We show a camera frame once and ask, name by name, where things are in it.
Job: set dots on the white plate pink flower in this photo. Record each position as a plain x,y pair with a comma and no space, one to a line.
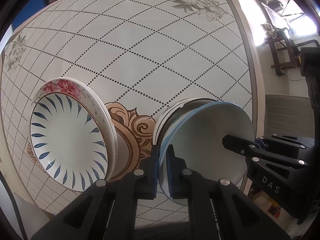
89,99

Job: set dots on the patterned tablecloth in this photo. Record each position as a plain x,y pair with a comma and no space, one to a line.
139,57

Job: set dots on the blue leaf pattern plate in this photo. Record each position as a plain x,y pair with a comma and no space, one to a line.
67,141

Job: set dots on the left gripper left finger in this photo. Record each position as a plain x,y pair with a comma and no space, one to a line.
146,184

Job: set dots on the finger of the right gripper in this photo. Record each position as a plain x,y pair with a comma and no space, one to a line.
242,147

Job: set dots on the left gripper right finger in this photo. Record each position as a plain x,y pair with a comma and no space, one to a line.
179,186

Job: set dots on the white bowl black rim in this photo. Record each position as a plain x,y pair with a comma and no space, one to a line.
172,113

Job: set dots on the polka dot large bowl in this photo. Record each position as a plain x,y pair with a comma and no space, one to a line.
196,131

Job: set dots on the grey green sofa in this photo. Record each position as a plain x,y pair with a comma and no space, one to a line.
288,115

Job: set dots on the dark wooden stool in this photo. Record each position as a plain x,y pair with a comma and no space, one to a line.
284,51

